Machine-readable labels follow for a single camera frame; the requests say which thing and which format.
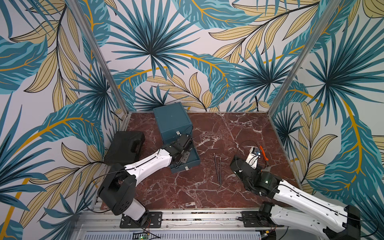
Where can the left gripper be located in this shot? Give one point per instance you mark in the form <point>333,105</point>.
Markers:
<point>184,159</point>

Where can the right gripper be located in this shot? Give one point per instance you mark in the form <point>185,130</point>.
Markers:
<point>240,167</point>

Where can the teal bottom drawer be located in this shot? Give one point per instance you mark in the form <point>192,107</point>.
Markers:
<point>193,161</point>

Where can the teal drawer cabinet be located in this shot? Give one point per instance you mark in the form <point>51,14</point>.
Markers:
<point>172,121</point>

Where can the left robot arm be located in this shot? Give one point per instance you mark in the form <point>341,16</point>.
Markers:
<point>118,188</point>

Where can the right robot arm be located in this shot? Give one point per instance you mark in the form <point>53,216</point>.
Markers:
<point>308,213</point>

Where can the brown pencil right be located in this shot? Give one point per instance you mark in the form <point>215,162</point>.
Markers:
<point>216,167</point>

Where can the black plastic case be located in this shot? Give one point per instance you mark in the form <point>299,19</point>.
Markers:
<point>125,148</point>

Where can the small circuit board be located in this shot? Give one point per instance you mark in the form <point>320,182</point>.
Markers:
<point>140,236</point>

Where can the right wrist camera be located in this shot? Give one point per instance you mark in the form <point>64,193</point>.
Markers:
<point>253,157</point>

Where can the orange handled tool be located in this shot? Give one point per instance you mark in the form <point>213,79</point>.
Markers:
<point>264,163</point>

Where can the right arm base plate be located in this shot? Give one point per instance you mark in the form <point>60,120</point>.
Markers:
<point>255,219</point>

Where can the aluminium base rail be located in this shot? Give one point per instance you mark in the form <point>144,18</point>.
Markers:
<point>189,224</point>

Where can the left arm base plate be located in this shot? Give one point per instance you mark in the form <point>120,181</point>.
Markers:
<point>148,220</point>

